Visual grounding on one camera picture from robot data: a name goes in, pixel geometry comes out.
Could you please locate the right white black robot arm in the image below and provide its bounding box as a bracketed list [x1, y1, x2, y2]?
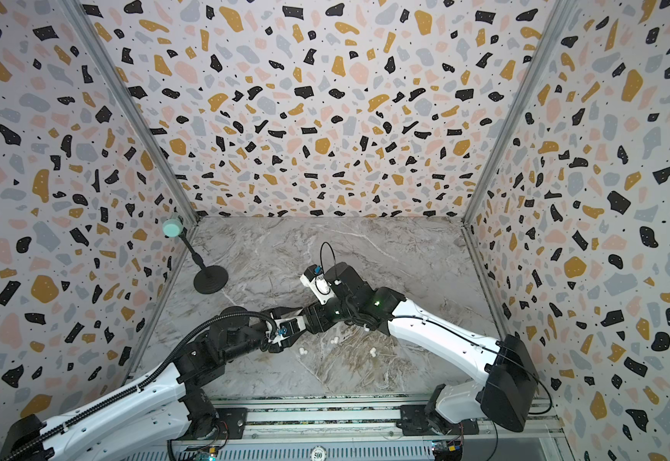
[300, 262, 539, 434]

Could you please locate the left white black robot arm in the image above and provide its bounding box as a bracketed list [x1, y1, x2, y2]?
[0, 307, 331, 460]

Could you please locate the mint green microphone on stand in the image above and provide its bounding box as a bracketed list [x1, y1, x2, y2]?
[162, 217, 229, 295]

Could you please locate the poker chip 500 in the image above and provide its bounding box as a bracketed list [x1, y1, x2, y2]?
[310, 446, 328, 461]

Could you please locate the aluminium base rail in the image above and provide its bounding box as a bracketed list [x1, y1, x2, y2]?
[71, 394, 572, 461]

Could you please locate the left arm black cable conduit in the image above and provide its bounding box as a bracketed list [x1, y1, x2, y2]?
[0, 310, 278, 461]

